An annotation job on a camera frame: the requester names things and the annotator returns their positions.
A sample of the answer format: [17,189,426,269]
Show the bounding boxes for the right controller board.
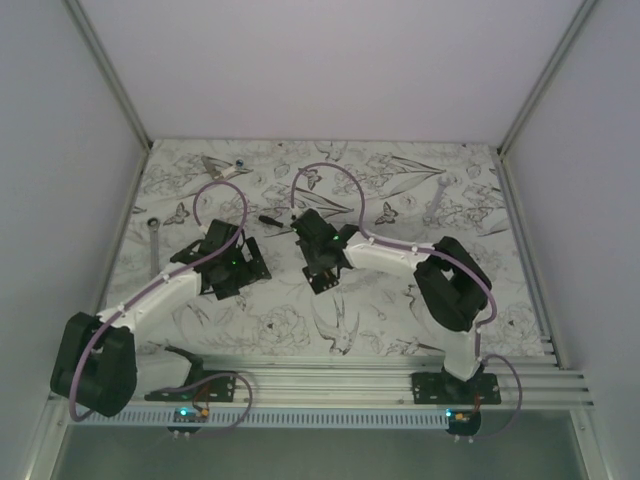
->
[445,409,482,443]

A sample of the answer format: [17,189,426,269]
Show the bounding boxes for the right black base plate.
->
[410,370,501,406]

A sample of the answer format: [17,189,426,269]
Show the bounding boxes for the left controller board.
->
[167,407,209,439]

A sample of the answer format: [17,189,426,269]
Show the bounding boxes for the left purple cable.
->
[67,180,251,441]

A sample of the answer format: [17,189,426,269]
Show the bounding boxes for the silver open-end wrench right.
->
[423,176,450,221]

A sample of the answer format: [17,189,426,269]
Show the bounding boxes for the black fuse box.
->
[302,267,339,295]

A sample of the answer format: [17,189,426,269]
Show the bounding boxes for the controller board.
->
[167,407,209,439]
[445,409,482,443]

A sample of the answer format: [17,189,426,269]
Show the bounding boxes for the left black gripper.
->
[213,238,270,301]

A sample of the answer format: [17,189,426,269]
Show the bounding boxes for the metal bracket tool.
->
[201,156,223,180]

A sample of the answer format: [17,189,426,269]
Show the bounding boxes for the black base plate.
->
[410,370,501,406]
[143,370,237,405]

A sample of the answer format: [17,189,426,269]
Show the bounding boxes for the silver ratchet wrench left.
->
[147,217,160,278]

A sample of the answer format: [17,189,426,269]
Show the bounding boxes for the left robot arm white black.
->
[50,220,271,417]

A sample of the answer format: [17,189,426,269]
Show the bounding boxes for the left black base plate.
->
[143,370,237,405]

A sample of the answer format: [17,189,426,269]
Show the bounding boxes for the aluminium rail frame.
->
[29,0,601,480]

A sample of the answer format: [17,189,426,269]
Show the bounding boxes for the white slotted cable duct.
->
[81,407,448,431]

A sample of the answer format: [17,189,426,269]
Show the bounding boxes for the purple cable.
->
[67,180,251,441]
[288,162,524,444]

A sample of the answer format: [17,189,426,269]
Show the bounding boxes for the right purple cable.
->
[288,162,524,444]

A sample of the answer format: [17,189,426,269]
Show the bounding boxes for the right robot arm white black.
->
[291,209,495,405]

